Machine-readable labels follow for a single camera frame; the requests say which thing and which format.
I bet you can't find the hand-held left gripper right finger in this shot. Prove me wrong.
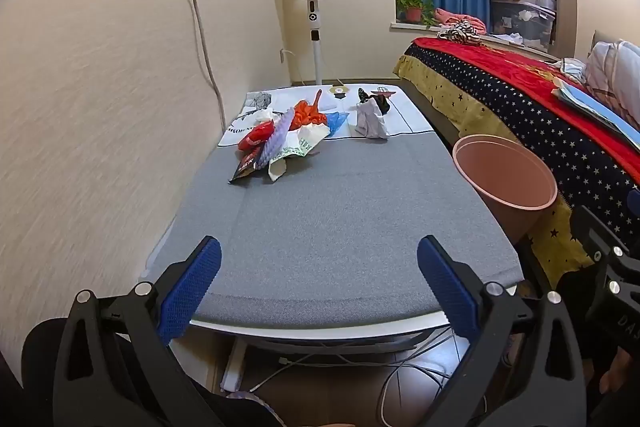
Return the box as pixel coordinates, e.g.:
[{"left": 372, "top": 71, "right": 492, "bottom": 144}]
[{"left": 416, "top": 234, "right": 588, "bottom": 427}]

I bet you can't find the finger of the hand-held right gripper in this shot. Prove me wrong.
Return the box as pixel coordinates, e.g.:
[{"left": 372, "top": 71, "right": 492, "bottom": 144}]
[{"left": 570, "top": 205, "right": 632, "bottom": 264}]

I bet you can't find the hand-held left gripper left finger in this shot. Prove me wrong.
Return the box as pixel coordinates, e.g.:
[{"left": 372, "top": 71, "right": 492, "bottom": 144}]
[{"left": 52, "top": 235, "right": 223, "bottom": 427}]

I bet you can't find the pink plastic bin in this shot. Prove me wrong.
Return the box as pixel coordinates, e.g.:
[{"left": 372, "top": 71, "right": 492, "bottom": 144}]
[{"left": 452, "top": 134, "right": 558, "bottom": 244}]

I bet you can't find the black packet with red crab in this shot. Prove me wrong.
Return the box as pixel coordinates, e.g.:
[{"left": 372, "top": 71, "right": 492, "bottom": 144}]
[{"left": 229, "top": 146, "right": 263, "bottom": 184}]

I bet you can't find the orange plastic bag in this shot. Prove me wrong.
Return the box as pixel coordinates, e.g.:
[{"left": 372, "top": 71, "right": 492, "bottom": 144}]
[{"left": 291, "top": 89, "right": 328, "bottom": 130}]

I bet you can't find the blue white folder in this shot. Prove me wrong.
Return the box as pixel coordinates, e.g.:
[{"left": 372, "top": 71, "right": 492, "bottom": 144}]
[{"left": 551, "top": 79, "right": 640, "bottom": 138}]

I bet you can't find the grey table mat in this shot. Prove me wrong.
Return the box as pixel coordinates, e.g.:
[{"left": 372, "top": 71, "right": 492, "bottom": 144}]
[{"left": 142, "top": 134, "right": 526, "bottom": 333}]

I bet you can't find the star printed bed blanket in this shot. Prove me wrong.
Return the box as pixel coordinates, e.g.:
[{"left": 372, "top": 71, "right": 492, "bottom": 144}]
[{"left": 392, "top": 36, "right": 640, "bottom": 290}]

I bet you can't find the white pillow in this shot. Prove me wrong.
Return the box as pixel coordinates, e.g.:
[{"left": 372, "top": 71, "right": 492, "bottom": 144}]
[{"left": 585, "top": 39, "right": 640, "bottom": 122}]

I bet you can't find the red plastic wrapper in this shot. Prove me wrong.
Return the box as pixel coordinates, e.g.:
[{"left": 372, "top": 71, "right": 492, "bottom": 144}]
[{"left": 237, "top": 121, "right": 276, "bottom": 152}]

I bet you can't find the purple bubble wrap piece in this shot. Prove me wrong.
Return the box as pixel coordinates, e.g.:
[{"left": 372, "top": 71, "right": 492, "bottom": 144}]
[{"left": 255, "top": 107, "right": 297, "bottom": 170}]

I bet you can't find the white printed table cloth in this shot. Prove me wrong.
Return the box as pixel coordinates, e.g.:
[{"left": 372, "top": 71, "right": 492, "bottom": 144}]
[{"left": 220, "top": 83, "right": 436, "bottom": 148}]

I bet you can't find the white crumpled bag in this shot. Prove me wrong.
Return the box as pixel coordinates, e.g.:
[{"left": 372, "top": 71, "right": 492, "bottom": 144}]
[{"left": 354, "top": 99, "right": 390, "bottom": 140}]

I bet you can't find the white printed paper wrapper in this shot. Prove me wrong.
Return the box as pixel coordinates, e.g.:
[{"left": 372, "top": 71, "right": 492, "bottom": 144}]
[{"left": 267, "top": 123, "right": 331, "bottom": 182}]

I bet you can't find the blue plastic bag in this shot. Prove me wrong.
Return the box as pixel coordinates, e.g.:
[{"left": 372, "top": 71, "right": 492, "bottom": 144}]
[{"left": 325, "top": 111, "right": 348, "bottom": 136}]

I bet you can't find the large clear storage box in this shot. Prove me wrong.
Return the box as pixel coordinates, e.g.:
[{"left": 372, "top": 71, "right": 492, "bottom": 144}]
[{"left": 487, "top": 0, "right": 557, "bottom": 52}]

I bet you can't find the black white striped cloth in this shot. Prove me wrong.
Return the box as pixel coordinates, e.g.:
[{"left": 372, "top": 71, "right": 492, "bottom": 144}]
[{"left": 437, "top": 21, "right": 483, "bottom": 46}]

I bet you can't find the pink cloth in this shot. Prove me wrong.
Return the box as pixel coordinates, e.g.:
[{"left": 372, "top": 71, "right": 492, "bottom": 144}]
[{"left": 432, "top": 8, "right": 487, "bottom": 32}]

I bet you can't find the window sill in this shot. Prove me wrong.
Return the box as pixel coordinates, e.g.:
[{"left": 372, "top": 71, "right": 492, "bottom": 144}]
[{"left": 390, "top": 22, "right": 561, "bottom": 58}]

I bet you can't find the potted green plant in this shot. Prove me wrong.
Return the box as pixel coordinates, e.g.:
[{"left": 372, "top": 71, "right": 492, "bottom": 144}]
[{"left": 395, "top": 0, "right": 437, "bottom": 28}]

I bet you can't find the white standing fan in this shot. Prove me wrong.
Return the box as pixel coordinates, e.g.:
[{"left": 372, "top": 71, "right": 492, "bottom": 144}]
[{"left": 269, "top": 0, "right": 351, "bottom": 88}]

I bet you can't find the white table frame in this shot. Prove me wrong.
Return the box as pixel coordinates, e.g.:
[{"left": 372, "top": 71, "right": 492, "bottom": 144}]
[{"left": 192, "top": 284, "right": 518, "bottom": 393}]

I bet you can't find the white cable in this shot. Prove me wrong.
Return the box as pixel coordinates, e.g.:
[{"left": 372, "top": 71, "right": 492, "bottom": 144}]
[{"left": 250, "top": 342, "right": 451, "bottom": 393}]

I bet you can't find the grey wall cable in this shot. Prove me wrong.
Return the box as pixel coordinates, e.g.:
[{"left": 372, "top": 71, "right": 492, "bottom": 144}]
[{"left": 190, "top": 0, "right": 228, "bottom": 132}]

